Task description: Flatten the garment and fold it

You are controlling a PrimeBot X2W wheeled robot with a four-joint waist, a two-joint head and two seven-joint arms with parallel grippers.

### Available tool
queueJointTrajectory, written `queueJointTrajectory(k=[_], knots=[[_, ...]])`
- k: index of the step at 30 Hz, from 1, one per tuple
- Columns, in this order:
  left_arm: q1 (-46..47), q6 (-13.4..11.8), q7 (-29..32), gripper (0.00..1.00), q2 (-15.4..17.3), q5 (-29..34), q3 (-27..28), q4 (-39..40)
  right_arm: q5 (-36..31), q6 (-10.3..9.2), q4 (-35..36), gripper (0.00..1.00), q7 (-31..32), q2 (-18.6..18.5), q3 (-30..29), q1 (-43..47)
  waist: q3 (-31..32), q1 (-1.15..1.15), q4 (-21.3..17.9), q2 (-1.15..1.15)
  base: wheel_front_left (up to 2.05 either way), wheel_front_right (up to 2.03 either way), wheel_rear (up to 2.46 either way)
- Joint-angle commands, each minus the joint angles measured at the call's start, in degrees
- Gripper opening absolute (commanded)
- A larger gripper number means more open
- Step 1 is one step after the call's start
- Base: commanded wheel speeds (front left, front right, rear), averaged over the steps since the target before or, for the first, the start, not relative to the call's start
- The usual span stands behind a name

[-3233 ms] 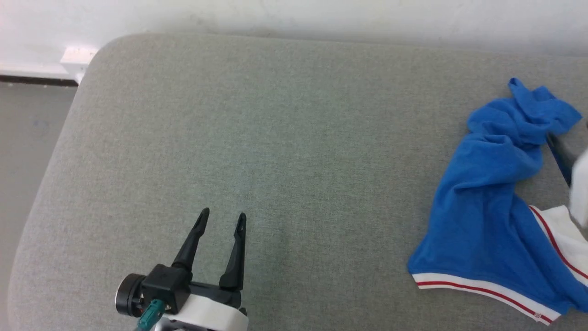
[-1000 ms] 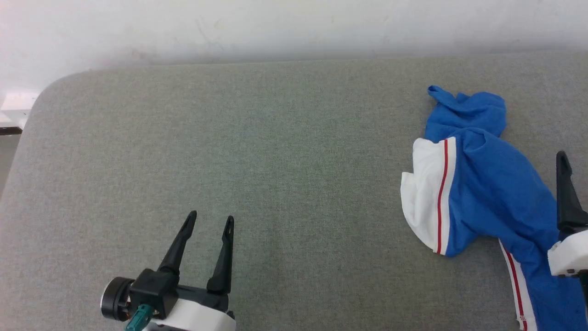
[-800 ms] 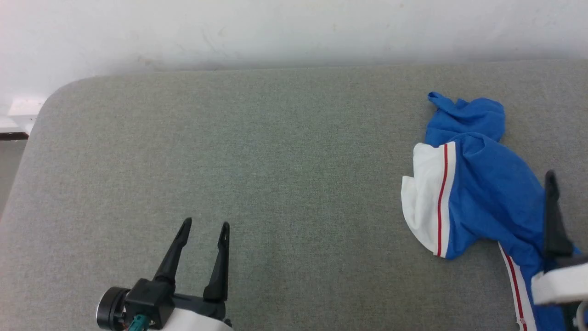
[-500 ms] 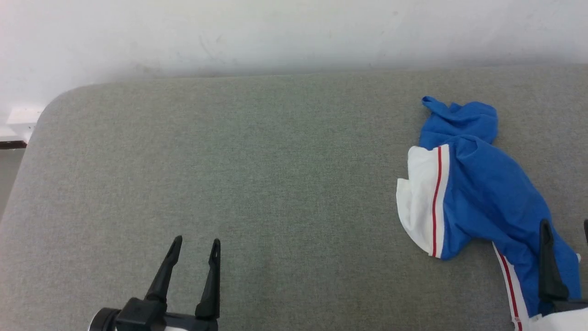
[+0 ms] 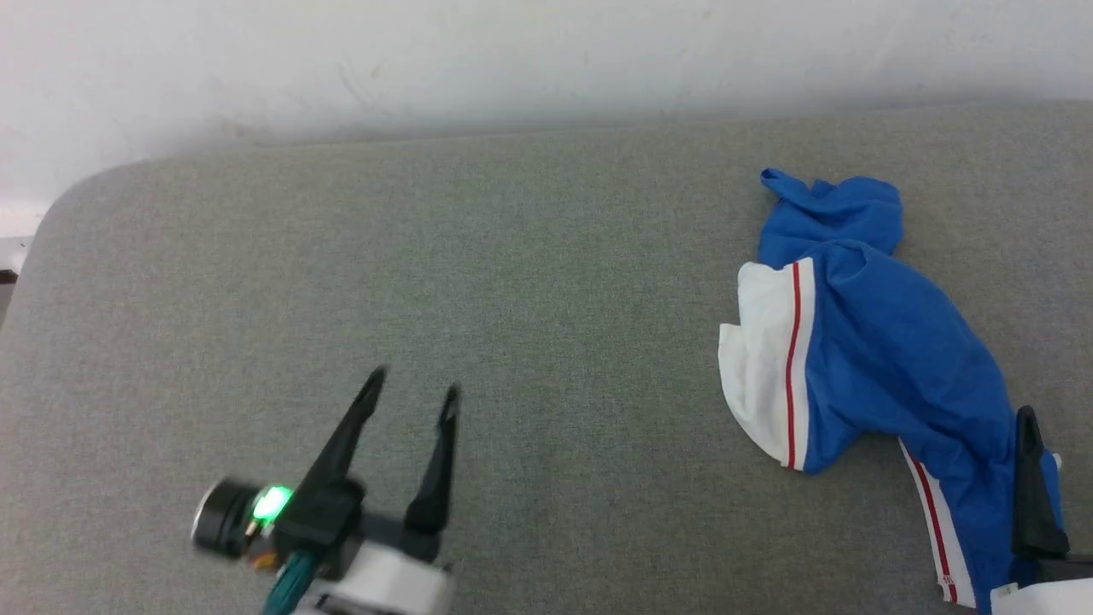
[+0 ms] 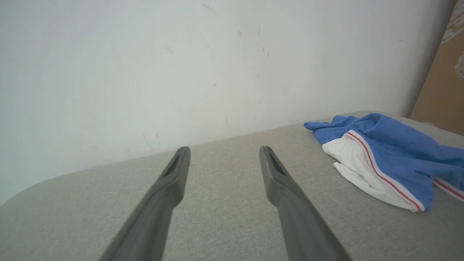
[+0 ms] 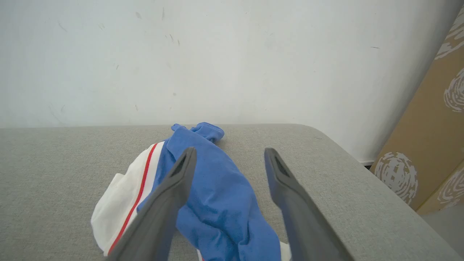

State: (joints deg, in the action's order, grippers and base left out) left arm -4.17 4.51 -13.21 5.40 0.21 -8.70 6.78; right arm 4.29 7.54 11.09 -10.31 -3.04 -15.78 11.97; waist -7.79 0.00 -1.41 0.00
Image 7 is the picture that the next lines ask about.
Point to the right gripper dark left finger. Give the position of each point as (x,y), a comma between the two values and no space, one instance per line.
(156,224)

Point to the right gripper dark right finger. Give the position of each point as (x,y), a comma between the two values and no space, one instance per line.
(304,224)

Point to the blue white red-striped shirt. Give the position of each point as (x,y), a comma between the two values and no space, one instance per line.
(224,203)

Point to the brown cardboard box white prints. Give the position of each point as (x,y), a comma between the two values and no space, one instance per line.
(449,192)
(427,127)

